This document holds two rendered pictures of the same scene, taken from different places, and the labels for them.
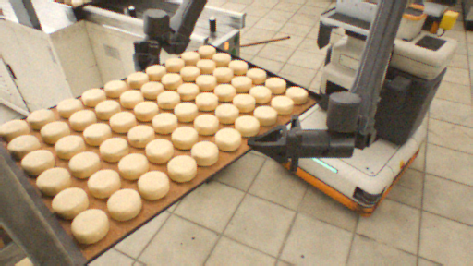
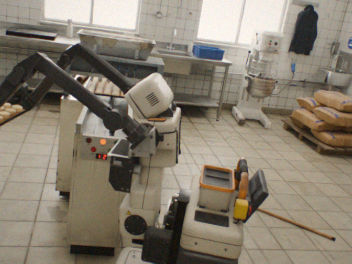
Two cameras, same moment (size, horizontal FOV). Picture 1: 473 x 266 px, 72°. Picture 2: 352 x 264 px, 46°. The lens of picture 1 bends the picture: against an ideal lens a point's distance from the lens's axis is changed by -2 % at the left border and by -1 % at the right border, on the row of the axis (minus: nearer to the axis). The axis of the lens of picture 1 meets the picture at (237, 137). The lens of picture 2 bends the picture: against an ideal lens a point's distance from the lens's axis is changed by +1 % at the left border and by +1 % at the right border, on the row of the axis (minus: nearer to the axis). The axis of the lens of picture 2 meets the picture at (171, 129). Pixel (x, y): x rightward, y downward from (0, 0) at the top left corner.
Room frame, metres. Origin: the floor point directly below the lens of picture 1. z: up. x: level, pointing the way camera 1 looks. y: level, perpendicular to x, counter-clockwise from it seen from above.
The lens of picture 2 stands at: (0.24, -1.90, 1.66)
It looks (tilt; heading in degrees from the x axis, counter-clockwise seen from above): 18 degrees down; 51
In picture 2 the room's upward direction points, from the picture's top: 9 degrees clockwise
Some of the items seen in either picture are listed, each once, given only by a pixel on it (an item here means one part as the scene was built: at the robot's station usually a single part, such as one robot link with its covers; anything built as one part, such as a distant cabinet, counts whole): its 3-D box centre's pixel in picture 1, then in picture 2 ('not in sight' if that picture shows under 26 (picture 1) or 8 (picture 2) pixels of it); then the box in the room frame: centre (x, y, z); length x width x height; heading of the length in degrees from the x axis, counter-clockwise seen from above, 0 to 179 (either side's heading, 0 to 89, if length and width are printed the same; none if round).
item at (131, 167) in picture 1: (133, 166); not in sight; (0.40, 0.18, 1.04); 0.05 x 0.05 x 0.02
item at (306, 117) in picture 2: not in sight; (316, 119); (5.29, 1.19, 0.32); 0.72 x 0.42 x 0.17; 69
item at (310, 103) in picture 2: not in sight; (324, 105); (5.62, 1.32, 0.47); 0.72 x 0.42 x 0.17; 155
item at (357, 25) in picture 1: (357, 31); (130, 158); (1.20, -0.45, 0.94); 0.28 x 0.16 x 0.22; 46
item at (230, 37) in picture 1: (224, 54); (102, 147); (1.34, 0.06, 0.77); 0.24 x 0.04 x 0.14; 149
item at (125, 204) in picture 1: (125, 204); not in sight; (0.31, 0.18, 1.04); 0.05 x 0.05 x 0.02
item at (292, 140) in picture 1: (271, 139); not in sight; (0.48, -0.06, 1.03); 0.09 x 0.07 x 0.07; 90
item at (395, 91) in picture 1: (366, 93); (145, 230); (1.25, -0.58, 0.62); 0.28 x 0.27 x 0.25; 46
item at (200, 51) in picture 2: not in sight; (208, 52); (4.38, 2.63, 0.95); 0.40 x 0.30 x 0.14; 157
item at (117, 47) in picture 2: not in sight; (117, 45); (1.79, 0.81, 1.25); 0.56 x 0.29 x 0.14; 149
